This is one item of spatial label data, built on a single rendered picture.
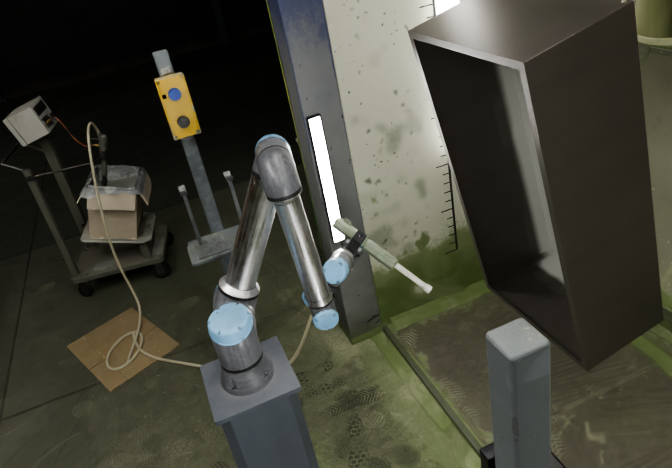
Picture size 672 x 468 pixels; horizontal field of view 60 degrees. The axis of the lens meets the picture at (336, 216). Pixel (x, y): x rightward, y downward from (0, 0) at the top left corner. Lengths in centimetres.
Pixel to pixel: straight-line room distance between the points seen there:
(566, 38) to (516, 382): 112
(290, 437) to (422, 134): 144
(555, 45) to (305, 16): 114
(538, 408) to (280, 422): 156
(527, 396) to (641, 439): 203
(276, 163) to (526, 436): 126
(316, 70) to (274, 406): 132
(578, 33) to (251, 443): 164
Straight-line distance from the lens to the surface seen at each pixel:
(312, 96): 251
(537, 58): 159
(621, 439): 268
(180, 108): 255
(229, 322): 201
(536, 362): 66
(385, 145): 271
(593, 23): 168
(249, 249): 203
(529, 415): 71
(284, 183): 178
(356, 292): 298
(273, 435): 222
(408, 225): 293
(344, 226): 242
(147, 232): 418
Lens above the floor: 208
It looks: 28 degrees down
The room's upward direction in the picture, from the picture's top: 12 degrees counter-clockwise
